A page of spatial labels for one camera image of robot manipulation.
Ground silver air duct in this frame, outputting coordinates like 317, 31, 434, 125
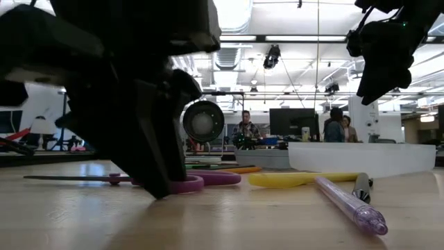
212, 46, 242, 71

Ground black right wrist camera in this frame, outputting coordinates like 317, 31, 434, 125
346, 28, 364, 58

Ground clear plastic supply box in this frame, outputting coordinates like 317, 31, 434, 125
234, 141, 437, 179

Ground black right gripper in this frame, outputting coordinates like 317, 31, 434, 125
356, 20, 422, 106

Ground thin metal pole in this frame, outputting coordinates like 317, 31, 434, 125
313, 0, 321, 110

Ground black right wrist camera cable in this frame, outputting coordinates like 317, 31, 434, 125
356, 5, 376, 35

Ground ceiling light strip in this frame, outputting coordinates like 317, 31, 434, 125
219, 34, 348, 44

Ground orange pencil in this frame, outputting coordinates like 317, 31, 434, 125
224, 166, 263, 174

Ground translucent purple pen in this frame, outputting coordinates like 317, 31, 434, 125
314, 176, 389, 236

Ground green marker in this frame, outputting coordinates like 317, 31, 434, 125
185, 162, 256, 171

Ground dark grey pen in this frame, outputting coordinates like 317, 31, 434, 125
352, 172, 374, 205

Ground purple-handled scissors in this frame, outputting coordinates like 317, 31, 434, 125
23, 169, 242, 194

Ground person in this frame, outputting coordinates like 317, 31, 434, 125
341, 115, 360, 143
323, 107, 346, 143
231, 110, 262, 140

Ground yellow pen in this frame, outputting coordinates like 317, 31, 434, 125
248, 172, 360, 189

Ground black computer monitor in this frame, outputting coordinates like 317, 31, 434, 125
268, 108, 321, 139

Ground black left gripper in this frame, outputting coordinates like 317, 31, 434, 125
50, 0, 222, 200

